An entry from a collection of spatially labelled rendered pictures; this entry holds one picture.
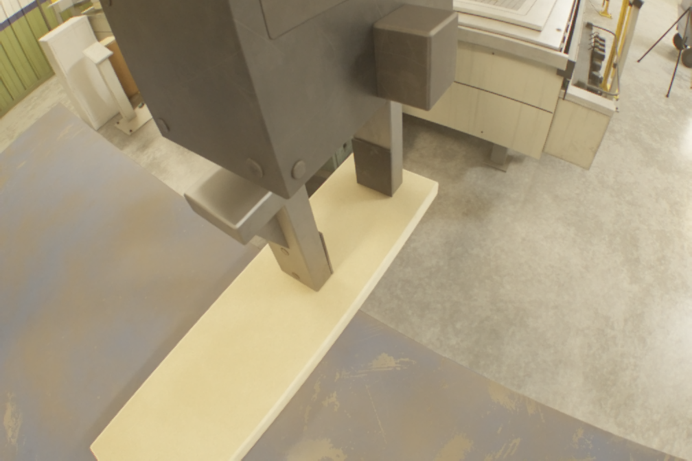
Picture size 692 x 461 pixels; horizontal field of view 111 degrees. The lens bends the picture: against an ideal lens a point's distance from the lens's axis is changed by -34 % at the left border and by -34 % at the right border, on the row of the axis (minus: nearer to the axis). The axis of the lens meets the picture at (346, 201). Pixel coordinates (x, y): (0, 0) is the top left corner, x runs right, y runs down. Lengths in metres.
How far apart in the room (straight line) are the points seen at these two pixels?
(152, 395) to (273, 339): 0.14
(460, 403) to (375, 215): 0.22
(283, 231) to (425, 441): 0.22
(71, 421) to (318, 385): 0.31
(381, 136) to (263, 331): 0.23
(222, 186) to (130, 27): 0.12
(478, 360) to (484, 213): 0.74
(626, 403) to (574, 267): 0.68
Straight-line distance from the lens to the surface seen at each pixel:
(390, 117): 0.35
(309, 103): 0.17
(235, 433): 0.34
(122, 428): 0.41
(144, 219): 0.56
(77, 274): 0.58
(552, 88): 1.58
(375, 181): 0.42
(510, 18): 1.61
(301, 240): 0.29
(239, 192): 0.24
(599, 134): 1.69
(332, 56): 0.18
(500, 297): 1.59
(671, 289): 2.07
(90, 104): 3.69
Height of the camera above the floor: 1.37
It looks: 48 degrees down
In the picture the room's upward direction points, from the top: 10 degrees counter-clockwise
